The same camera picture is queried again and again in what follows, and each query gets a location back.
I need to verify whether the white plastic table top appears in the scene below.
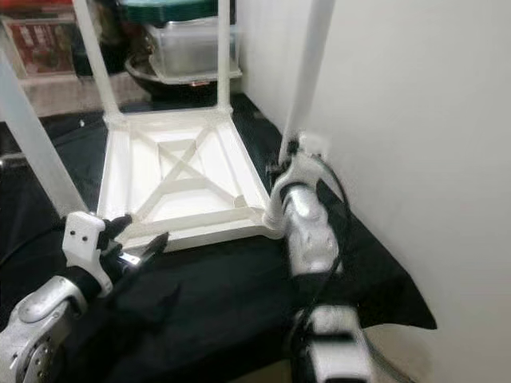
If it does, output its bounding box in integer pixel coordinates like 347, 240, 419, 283
96, 108, 288, 252

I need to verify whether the black tablecloth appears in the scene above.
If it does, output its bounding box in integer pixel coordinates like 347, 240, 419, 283
0, 92, 438, 383

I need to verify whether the beige cloth covered stand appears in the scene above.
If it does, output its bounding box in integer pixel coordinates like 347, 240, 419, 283
16, 72, 129, 114

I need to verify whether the black round wok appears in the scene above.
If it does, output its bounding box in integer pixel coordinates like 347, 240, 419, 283
125, 56, 240, 101

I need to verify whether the clear plastic storage container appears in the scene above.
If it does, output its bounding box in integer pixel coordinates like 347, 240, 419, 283
144, 20, 242, 81

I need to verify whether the black glossy bag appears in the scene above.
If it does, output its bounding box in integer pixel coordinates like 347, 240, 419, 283
84, 0, 129, 77

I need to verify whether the red printed carton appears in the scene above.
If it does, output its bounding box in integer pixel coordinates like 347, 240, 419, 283
8, 18, 77, 77

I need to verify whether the dark green pot lid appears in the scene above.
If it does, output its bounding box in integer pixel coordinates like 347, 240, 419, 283
120, 0, 228, 25

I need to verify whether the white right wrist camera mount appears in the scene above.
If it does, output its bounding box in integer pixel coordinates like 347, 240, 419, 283
271, 132, 328, 202

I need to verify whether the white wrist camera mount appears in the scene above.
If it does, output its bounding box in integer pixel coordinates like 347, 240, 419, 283
271, 132, 328, 202
62, 211, 117, 296

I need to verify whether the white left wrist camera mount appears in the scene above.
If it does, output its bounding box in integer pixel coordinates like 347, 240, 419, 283
62, 211, 117, 296

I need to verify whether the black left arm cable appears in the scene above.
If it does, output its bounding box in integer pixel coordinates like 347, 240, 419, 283
0, 223, 69, 266

